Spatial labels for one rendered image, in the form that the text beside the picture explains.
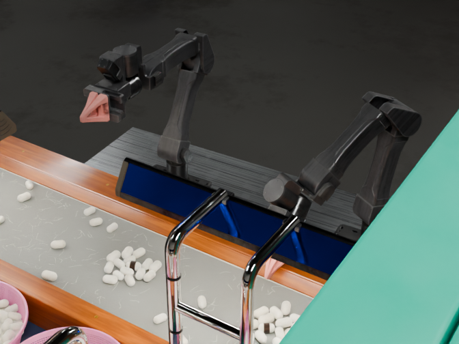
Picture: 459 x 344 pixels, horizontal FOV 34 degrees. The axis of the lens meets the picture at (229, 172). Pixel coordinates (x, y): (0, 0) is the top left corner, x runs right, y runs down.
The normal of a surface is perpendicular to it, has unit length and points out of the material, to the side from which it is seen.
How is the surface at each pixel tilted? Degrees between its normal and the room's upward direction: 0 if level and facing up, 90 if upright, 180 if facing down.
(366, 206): 80
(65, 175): 0
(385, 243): 0
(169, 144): 60
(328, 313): 0
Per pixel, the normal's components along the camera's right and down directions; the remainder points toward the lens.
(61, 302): 0.01, -0.83
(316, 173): -0.55, -0.47
